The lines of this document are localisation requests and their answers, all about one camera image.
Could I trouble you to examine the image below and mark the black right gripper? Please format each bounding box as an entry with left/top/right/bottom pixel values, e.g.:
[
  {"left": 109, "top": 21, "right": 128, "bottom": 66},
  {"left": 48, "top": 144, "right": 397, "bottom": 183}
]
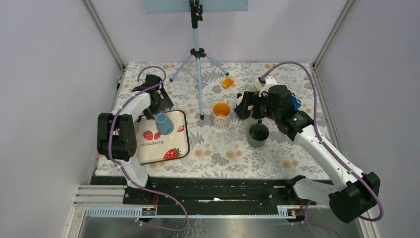
[{"left": 234, "top": 91, "right": 280, "bottom": 121}]

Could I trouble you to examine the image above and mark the blue mug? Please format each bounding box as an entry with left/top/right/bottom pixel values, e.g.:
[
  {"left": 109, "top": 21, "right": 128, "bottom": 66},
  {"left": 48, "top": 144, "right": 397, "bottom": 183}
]
[{"left": 155, "top": 113, "right": 174, "bottom": 135}]

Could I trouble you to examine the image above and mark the floral mug orange inside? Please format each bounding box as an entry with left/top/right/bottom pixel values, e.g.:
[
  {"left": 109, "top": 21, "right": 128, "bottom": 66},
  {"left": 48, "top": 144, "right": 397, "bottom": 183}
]
[{"left": 212, "top": 102, "right": 231, "bottom": 129}]

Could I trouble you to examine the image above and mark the grey mug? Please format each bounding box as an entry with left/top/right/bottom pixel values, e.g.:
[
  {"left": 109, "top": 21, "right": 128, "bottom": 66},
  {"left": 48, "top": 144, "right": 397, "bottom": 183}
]
[{"left": 246, "top": 119, "right": 269, "bottom": 148}]

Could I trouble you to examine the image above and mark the black mug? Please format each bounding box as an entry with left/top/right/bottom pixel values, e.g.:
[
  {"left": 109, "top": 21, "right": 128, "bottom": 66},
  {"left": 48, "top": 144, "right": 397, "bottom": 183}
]
[{"left": 236, "top": 93, "right": 246, "bottom": 107}]

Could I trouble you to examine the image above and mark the yellow mug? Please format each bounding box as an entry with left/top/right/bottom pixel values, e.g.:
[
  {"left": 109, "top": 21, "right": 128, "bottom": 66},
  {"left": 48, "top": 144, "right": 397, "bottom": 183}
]
[{"left": 254, "top": 76, "right": 277, "bottom": 92}]

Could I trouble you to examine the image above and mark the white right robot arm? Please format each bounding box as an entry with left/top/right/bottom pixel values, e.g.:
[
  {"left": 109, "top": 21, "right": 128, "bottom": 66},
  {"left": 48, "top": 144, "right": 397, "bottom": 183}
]
[{"left": 234, "top": 85, "right": 380, "bottom": 223}]

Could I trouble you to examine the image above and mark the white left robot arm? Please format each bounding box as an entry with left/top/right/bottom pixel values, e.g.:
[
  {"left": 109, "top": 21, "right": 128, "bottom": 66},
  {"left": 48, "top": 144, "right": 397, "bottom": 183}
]
[{"left": 97, "top": 74, "right": 173, "bottom": 204}]

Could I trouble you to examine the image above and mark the small orange toy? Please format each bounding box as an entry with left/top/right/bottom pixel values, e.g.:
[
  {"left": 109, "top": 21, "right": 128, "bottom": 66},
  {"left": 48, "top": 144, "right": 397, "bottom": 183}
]
[{"left": 221, "top": 77, "right": 234, "bottom": 89}]

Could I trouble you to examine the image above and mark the strawberry print tray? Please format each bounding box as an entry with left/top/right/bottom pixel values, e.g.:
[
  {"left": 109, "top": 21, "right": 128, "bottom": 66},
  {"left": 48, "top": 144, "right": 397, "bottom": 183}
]
[{"left": 134, "top": 110, "right": 190, "bottom": 165}]

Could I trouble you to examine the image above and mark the blue toy car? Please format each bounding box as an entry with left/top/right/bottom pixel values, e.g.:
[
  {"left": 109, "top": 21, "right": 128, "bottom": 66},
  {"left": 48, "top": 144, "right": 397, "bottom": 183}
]
[{"left": 292, "top": 96, "right": 301, "bottom": 111}]

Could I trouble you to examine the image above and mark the floral tablecloth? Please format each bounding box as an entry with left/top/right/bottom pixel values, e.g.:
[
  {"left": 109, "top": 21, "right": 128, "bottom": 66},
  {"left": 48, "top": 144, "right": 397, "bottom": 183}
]
[{"left": 95, "top": 62, "right": 336, "bottom": 180}]

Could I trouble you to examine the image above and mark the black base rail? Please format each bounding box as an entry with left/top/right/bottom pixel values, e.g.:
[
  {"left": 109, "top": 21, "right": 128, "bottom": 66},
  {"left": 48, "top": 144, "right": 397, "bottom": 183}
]
[{"left": 91, "top": 176, "right": 306, "bottom": 216}]

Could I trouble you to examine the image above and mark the blue camera tripod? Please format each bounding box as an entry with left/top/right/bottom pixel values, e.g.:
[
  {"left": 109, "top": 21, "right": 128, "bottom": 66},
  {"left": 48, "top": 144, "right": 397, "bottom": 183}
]
[{"left": 169, "top": 7, "right": 229, "bottom": 120}]

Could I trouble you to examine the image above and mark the blue board on wall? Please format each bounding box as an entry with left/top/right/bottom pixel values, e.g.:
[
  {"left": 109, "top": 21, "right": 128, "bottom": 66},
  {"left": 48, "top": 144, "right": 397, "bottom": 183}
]
[{"left": 142, "top": 0, "right": 248, "bottom": 13}]

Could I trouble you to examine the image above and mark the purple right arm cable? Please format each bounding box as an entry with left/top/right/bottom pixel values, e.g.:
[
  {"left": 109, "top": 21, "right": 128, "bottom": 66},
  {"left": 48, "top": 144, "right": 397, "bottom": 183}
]
[{"left": 259, "top": 61, "right": 384, "bottom": 238}]

